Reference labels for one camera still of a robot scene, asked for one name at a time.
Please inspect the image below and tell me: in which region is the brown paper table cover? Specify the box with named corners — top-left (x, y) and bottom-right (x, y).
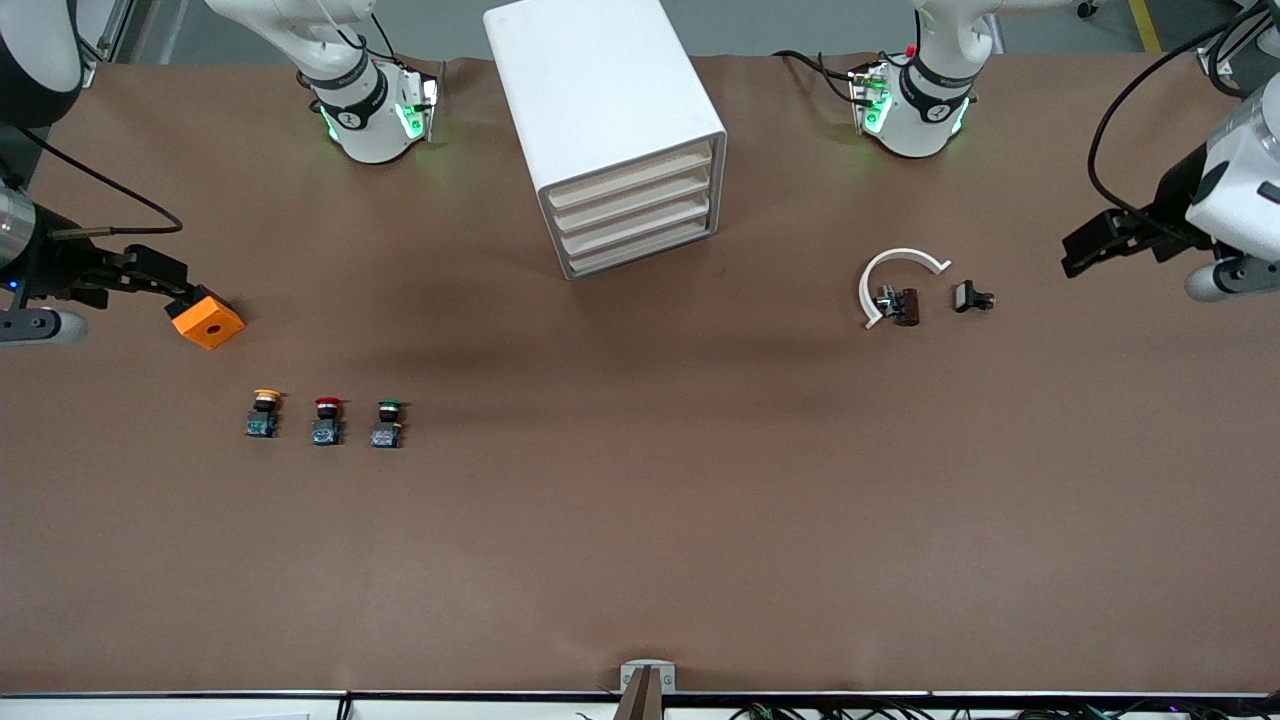
top-left (0, 52), bottom-right (1280, 696)

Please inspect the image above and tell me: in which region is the dark brown switch part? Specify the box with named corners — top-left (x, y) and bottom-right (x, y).
top-left (875, 285), bottom-right (921, 328)

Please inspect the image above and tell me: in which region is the green push button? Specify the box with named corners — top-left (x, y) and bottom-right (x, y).
top-left (370, 399), bottom-right (410, 449)

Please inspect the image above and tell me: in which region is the grey metal bracket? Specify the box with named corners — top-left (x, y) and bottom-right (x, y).
top-left (620, 660), bottom-right (677, 694)

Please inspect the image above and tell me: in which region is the yellow push button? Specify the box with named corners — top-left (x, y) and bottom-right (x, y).
top-left (245, 388), bottom-right (287, 439)

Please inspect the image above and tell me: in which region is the black arm base cable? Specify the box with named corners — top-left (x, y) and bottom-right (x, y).
top-left (772, 50), bottom-right (863, 106)

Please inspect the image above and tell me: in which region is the red push button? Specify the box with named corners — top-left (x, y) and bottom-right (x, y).
top-left (310, 396), bottom-right (347, 447)

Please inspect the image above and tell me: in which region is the orange box with hole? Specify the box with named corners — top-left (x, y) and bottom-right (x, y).
top-left (165, 285), bottom-right (246, 351)

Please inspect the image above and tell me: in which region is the white curved plastic ring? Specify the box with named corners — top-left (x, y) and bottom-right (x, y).
top-left (858, 247), bottom-right (953, 331)

